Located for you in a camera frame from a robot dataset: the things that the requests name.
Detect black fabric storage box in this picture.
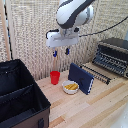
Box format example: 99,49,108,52
0,59,52,128

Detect yellow food pieces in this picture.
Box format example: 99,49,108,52
64,83,79,92

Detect wooden frame post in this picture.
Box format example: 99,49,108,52
0,0,12,62

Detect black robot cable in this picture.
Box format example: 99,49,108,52
78,14,128,38

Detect black toaster oven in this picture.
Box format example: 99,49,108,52
92,37,128,80

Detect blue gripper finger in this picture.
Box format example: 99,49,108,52
64,45,71,56
51,47,58,58

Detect red plastic cup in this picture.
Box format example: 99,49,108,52
49,70,61,86

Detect dark blue book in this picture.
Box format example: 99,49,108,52
67,62,95,96

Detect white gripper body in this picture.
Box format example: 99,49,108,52
45,28,81,49

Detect black wire oven rack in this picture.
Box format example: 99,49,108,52
79,63,112,85

